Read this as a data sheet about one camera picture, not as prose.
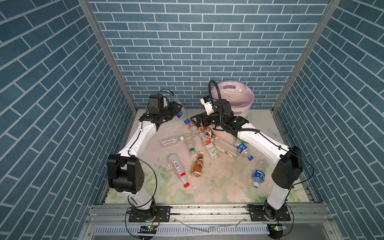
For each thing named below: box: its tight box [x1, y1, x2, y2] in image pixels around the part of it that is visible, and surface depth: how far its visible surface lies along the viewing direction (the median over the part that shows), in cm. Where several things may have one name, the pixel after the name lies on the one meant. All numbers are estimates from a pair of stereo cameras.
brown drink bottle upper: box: [199, 126, 218, 140], surface depth 104 cm
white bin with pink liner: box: [211, 80, 255, 117], surface depth 98 cm
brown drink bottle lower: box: [191, 151, 205, 178], surface depth 87 cm
